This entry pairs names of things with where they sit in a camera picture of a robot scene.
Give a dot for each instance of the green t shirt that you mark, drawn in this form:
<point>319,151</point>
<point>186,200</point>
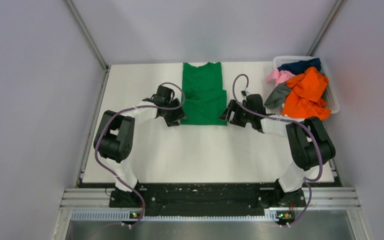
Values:
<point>205,97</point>

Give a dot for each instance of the white cable duct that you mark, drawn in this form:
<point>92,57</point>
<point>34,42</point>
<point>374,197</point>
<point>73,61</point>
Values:
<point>132,216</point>

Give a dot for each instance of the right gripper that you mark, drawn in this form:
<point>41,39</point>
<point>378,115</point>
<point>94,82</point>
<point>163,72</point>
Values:
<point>226,115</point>

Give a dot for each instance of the orange t shirt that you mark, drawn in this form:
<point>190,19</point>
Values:
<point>306,97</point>

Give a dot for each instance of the aluminium frame rail right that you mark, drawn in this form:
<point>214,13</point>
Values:
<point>329,21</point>

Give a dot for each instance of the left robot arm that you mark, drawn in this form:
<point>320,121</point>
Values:
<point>114,140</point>

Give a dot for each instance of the pink t shirt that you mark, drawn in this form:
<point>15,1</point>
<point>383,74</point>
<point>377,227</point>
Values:
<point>279,76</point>

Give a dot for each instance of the aluminium frame rail left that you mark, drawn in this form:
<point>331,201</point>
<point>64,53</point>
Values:
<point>84,31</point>

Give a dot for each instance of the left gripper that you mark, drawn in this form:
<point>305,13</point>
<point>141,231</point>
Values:
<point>172,121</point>

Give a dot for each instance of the aluminium frame rail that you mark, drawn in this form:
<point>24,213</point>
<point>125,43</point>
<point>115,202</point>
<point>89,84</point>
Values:
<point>84,31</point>
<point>329,21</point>

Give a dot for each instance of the navy blue t shirt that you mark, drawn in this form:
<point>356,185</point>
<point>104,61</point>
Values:
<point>299,67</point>

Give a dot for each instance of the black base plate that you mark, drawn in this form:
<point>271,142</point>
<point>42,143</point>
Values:
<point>206,199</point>

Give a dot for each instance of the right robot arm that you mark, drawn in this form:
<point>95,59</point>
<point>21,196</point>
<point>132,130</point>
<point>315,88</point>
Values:
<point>291,151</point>

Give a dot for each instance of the grey t shirt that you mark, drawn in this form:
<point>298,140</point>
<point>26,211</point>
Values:
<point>278,96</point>

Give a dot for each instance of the white plastic laundry basket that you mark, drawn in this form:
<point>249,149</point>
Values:
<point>329,94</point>

